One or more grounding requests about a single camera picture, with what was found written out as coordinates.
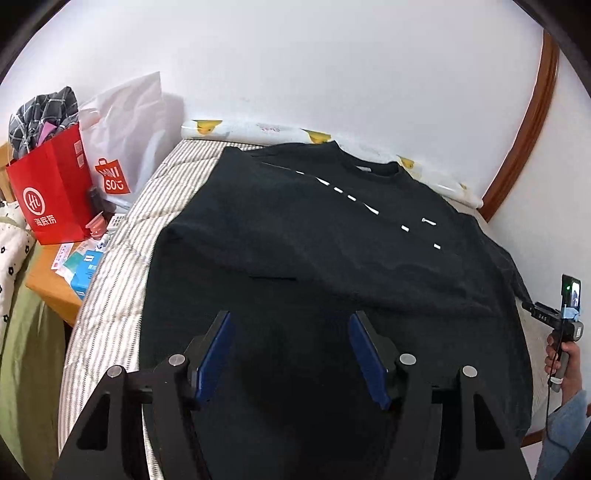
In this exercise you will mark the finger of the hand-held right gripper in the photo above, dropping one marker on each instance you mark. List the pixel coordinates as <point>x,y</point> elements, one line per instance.
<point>528,305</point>

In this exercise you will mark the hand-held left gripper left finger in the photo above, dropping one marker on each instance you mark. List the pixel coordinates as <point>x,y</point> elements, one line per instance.
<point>213,355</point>

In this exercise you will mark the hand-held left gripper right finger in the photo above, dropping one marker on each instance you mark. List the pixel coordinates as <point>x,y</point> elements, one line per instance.
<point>367,360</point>

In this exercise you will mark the black t-shirt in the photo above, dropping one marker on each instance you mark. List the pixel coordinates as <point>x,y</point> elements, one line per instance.
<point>300,240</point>

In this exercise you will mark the person's right forearm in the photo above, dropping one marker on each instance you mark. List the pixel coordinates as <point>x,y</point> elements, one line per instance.
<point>565,434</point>

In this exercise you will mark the person's right hand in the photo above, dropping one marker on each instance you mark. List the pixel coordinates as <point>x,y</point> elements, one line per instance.
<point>572,369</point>

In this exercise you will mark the striped quilted mattress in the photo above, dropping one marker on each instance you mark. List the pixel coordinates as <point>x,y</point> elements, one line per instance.
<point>120,258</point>

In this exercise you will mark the blue and white box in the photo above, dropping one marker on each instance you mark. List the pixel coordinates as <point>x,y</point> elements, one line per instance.
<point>85,272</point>

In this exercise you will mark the small red object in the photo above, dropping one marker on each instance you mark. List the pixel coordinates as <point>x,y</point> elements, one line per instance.
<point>97,225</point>

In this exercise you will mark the pink and white leaflet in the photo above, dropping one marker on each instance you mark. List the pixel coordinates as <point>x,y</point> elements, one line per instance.
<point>64,258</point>

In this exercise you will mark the wooden bedside table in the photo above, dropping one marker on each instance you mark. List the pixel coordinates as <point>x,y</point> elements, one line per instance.
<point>46,277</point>

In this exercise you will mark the green blanket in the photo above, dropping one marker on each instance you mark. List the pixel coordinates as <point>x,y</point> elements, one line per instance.
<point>27,360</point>

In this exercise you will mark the white floral cloth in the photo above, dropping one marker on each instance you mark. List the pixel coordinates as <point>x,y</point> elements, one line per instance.
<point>11,258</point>

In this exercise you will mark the duck print white sheet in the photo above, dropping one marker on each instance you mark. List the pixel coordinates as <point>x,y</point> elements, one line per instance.
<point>277,131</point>

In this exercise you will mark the red paper bag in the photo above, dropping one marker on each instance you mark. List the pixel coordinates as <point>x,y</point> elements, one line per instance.
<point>51,184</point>

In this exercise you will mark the white plastic shopping bag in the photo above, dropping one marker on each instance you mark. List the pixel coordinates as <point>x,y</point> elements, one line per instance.
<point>124,129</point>

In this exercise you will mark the dark plaid cloth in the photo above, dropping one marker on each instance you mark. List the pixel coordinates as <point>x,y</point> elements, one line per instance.
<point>46,108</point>

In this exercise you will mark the brown wooden door frame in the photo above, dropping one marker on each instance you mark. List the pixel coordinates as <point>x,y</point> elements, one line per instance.
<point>531,120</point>

